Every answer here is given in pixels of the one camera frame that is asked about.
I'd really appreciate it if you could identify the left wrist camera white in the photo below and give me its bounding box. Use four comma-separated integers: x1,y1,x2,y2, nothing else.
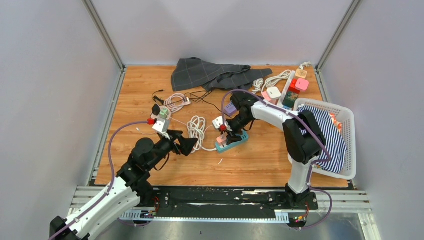
152,118,171,140

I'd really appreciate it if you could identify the black mounting base rail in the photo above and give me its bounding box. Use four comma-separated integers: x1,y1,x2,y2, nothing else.
137,186,319,220

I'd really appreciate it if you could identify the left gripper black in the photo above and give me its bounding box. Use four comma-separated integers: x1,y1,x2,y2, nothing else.
146,129,198,170

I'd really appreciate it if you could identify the white coiled cord back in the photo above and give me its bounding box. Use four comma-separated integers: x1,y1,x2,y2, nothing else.
250,69,292,96

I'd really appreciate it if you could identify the purple USB power strip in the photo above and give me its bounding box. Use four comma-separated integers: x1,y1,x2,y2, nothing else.
223,102,238,117

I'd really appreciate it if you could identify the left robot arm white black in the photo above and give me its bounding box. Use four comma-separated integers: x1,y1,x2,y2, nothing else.
49,130,198,240

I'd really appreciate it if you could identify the thin black adapter cable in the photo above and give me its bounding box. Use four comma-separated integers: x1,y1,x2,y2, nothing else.
152,89,233,115

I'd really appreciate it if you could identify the long white power strip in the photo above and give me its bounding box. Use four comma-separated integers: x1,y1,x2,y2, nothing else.
277,70,296,107

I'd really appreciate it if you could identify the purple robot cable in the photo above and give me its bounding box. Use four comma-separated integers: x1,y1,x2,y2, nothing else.
47,119,157,240
220,89,333,231

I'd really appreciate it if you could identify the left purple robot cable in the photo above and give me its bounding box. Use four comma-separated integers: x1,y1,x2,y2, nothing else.
47,119,157,240

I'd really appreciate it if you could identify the dark green plug adapter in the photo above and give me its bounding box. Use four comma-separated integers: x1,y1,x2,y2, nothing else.
282,91,299,109

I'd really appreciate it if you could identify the white plastic basket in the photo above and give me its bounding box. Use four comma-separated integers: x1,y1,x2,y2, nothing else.
294,98,357,180

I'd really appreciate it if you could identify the red plug adapter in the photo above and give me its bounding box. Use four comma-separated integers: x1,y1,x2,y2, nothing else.
287,78,301,94

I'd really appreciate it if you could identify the pink cube socket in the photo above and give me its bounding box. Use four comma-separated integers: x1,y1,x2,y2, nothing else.
261,91,272,103

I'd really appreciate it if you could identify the dark grey checked cloth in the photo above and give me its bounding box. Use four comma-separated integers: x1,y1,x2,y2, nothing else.
171,57,273,92

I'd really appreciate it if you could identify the pink USB charger plug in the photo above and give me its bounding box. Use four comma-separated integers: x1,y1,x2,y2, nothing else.
216,135,227,147

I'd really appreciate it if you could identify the black plug on round socket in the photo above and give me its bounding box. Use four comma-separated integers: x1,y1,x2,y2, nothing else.
151,104,161,116

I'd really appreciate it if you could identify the teal power strip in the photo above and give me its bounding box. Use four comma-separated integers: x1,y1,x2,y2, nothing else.
215,130,249,153

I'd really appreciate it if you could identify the pink square plug adapter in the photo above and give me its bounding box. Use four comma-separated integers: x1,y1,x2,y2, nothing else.
294,78,310,92

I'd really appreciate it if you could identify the white coiled power cord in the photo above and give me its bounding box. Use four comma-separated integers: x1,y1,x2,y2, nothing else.
186,115,218,154

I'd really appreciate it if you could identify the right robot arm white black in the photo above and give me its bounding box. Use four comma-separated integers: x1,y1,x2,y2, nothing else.
217,89,328,209

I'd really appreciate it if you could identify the blue white striped cloth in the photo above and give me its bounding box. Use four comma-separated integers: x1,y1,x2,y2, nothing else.
297,104,347,174

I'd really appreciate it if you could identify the beige tag adapter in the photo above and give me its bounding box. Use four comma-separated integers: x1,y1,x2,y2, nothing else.
294,68,308,79

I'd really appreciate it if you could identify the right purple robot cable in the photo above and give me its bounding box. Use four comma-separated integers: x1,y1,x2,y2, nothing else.
220,89,333,231

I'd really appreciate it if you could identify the round pink power socket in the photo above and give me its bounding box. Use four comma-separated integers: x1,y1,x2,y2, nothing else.
150,110,172,122

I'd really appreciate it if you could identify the white square plug adapter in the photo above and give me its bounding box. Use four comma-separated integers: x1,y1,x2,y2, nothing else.
266,86,282,100

